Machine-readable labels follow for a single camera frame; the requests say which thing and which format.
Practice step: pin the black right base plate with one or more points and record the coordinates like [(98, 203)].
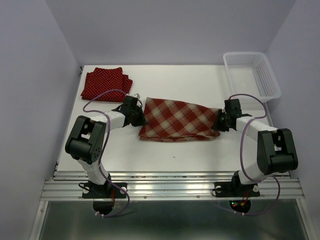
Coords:
[(225, 189)]

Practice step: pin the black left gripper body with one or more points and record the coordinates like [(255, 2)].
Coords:
[(138, 119)]

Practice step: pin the white plastic basket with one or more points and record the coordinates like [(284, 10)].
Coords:
[(251, 73)]

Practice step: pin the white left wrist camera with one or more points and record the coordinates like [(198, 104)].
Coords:
[(136, 96)]

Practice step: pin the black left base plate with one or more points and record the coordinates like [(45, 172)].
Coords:
[(110, 191)]

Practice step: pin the aluminium mounting rail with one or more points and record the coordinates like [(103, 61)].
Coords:
[(166, 186)]

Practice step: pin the red polka dot skirt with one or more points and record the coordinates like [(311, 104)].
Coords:
[(102, 80)]

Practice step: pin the red plaid skirt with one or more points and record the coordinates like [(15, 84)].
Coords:
[(170, 121)]

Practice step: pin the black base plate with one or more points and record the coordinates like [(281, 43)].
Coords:
[(110, 191), (225, 189)]

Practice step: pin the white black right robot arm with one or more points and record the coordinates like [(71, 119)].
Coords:
[(276, 151)]

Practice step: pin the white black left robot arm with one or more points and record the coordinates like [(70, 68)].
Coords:
[(89, 136)]

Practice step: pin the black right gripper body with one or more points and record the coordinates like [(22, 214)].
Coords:
[(220, 123)]

